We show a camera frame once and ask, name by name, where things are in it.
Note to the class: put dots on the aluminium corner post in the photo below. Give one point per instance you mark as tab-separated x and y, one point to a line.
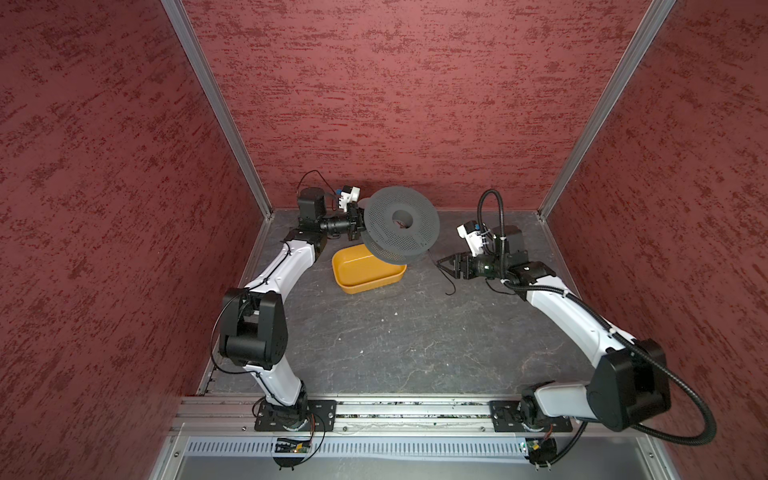
640	42
193	50

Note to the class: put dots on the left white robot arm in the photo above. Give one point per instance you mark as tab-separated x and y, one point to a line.
252	324

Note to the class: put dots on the aluminium mounting rail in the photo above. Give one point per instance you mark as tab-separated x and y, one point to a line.
358	415

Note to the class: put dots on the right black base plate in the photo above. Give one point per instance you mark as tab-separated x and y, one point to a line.
507	417

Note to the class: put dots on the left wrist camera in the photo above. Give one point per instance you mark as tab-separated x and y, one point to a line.
324	204

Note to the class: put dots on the left aluminium corner post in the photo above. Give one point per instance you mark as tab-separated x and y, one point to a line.
193	50

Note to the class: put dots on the dark grey cable spool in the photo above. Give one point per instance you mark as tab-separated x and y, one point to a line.
401	225

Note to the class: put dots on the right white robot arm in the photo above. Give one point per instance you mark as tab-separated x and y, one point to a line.
624	390

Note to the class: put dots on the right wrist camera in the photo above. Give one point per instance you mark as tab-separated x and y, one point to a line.
483	241

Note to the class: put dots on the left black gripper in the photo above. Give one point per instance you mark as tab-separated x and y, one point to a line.
355	216

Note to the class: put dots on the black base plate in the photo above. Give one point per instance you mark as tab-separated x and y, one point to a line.
312	415
507	417

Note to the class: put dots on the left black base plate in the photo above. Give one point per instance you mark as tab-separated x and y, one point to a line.
312	415

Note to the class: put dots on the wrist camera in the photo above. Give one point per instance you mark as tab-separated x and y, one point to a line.
483	241
324	204

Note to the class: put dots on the black corrugated conduit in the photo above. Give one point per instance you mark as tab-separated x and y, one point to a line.
709	430

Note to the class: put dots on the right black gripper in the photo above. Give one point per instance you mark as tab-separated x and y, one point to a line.
458	260

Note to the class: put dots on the yellow plastic tray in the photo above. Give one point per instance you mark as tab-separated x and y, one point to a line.
357	270

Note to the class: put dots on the right aluminium corner post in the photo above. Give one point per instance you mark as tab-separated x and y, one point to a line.
640	42

